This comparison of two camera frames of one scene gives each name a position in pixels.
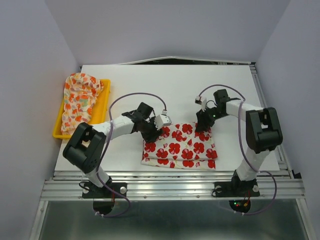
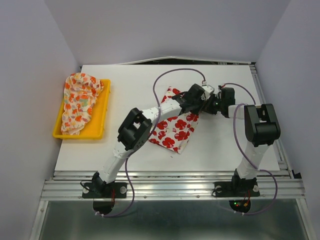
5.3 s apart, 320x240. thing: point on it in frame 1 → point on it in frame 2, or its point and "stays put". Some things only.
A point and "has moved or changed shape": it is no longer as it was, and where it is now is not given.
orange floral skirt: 80,91 stays put
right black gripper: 202,120 → 207,106
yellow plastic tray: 99,112 stays put
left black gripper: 152,137 → 201,103
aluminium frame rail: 174,185 stays put
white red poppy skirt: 180,146 has moved or changed shape
